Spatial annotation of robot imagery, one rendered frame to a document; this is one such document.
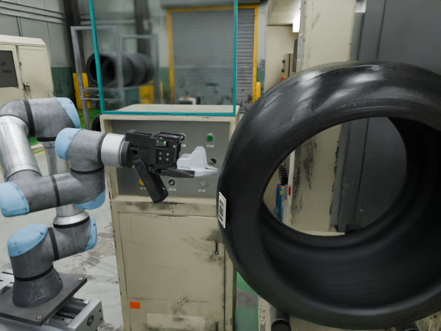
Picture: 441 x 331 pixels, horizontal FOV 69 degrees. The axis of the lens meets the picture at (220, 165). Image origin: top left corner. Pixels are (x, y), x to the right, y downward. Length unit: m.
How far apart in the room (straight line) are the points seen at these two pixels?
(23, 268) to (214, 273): 0.76
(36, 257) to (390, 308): 1.00
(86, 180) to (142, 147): 0.16
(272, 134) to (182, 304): 1.22
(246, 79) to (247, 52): 0.78
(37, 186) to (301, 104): 0.57
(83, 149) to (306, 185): 0.64
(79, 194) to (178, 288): 0.93
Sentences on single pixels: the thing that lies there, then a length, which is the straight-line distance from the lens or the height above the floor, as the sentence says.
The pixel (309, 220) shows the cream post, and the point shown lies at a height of 0.98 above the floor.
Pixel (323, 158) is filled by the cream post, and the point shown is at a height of 1.19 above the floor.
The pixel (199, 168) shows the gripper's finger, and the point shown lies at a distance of 0.70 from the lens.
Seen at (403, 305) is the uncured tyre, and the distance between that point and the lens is 0.79.
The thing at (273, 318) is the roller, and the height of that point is 0.91.
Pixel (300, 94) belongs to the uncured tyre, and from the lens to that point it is 0.59.
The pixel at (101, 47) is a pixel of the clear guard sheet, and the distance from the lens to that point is 1.38.
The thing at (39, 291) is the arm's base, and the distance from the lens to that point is 1.26.
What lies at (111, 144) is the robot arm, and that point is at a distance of 0.73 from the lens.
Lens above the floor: 1.46
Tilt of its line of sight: 18 degrees down
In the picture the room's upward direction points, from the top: straight up
